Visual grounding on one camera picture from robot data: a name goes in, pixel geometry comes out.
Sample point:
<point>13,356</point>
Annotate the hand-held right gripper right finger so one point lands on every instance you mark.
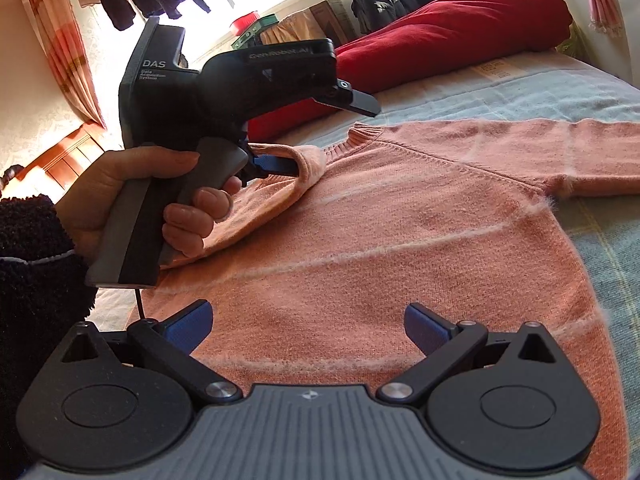
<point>425,330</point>

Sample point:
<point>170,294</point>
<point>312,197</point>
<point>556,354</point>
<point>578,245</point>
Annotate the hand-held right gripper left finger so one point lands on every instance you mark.
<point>192,327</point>

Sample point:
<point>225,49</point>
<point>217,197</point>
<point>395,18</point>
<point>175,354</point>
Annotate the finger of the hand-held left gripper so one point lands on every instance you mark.
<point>357,105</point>
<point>275,164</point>

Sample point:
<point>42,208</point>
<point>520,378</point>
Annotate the salmon pink striped knit sweater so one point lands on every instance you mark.
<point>400,240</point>

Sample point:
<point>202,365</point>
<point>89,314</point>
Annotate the person's left forearm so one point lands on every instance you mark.
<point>35,285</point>

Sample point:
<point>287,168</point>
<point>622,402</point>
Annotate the yellow-brown hanging clothes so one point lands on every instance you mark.
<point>290,30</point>

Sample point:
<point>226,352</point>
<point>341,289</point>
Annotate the person's left hand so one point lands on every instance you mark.
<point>100,200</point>

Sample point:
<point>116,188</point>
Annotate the red plastic basin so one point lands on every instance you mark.
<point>246,22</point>

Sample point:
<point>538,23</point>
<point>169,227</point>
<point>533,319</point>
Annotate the red quilt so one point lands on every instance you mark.
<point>450,40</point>

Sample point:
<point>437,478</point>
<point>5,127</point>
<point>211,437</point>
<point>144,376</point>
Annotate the blue-grey checked bed sheet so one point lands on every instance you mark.
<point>500,90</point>

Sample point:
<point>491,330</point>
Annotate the wooden headboard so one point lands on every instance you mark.
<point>70,155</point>

